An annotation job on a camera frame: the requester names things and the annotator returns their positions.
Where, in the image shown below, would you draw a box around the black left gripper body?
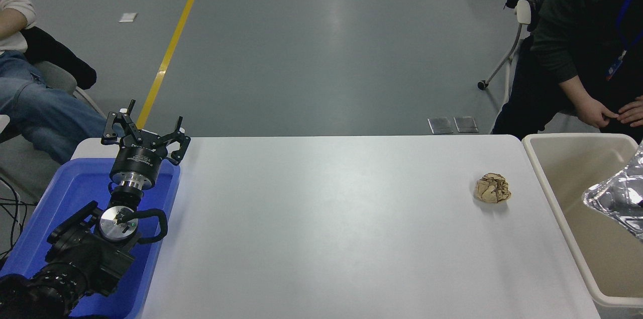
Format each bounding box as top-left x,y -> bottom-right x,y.
110,137 -> 167,181

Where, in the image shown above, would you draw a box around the silver foil tray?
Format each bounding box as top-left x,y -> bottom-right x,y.
583,141 -> 643,242

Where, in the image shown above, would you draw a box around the grey metal floor plate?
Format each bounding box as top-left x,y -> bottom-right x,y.
454,116 -> 479,134
427,117 -> 454,135

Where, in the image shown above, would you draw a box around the standing person's right hand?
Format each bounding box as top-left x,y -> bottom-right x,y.
577,96 -> 621,129

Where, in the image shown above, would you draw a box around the standing person's left hand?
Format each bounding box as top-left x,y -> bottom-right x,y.
617,96 -> 643,127

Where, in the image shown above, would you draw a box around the blue plastic tray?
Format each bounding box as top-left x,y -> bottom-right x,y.
0,157 -> 181,319

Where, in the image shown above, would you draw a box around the seated person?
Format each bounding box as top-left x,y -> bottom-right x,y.
0,0 -> 109,165

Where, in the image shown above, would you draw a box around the crumpled tan paper ball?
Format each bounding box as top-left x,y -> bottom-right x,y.
474,173 -> 512,204

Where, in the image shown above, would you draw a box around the white wheeled chair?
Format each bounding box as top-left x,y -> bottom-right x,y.
477,0 -> 533,134

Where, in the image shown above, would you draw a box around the large pale plastic bin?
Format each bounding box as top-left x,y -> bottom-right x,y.
521,133 -> 643,319

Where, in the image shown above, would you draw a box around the standing person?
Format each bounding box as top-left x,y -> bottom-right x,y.
491,0 -> 643,148

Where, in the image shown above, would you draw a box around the black floor cables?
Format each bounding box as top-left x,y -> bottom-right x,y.
0,178 -> 38,259

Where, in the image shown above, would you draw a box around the blue lanyard with badge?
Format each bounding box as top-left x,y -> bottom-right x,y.
605,0 -> 643,81

